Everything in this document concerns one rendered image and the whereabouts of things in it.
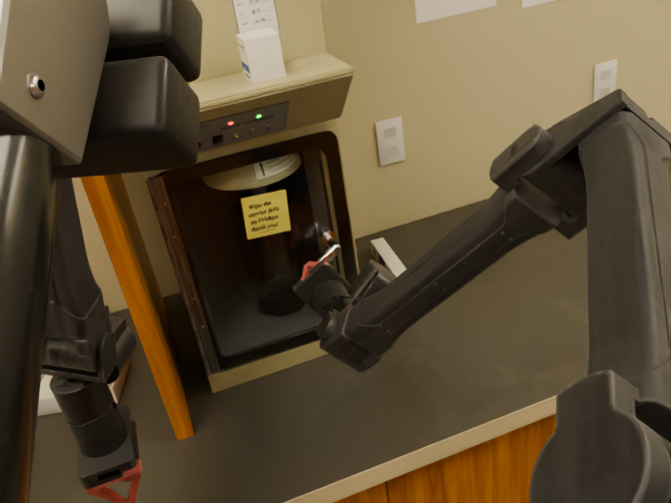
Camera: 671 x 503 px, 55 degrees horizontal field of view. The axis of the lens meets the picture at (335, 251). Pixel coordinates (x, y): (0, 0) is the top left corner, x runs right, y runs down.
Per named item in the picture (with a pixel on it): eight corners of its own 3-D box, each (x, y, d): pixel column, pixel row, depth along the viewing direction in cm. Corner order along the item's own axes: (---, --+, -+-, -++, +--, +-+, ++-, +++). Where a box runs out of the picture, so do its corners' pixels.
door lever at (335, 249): (299, 272, 115) (289, 264, 114) (337, 237, 115) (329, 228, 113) (308, 287, 111) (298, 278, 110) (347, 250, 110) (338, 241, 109)
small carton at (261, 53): (244, 76, 95) (235, 34, 92) (277, 69, 96) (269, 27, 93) (252, 84, 91) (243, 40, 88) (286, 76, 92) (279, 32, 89)
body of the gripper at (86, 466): (132, 413, 86) (114, 371, 82) (138, 470, 77) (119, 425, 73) (81, 431, 84) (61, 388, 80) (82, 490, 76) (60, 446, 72)
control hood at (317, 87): (139, 164, 99) (119, 100, 94) (337, 113, 106) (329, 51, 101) (146, 191, 89) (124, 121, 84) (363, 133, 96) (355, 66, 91)
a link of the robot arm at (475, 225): (539, 143, 61) (621, 208, 63) (539, 113, 65) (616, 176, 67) (303, 347, 88) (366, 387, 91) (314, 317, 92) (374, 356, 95)
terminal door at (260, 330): (211, 373, 120) (149, 175, 100) (363, 322, 126) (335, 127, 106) (212, 375, 119) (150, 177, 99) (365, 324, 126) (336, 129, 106)
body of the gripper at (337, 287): (320, 257, 102) (335, 280, 96) (357, 293, 108) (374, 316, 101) (290, 285, 103) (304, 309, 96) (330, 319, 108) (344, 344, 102)
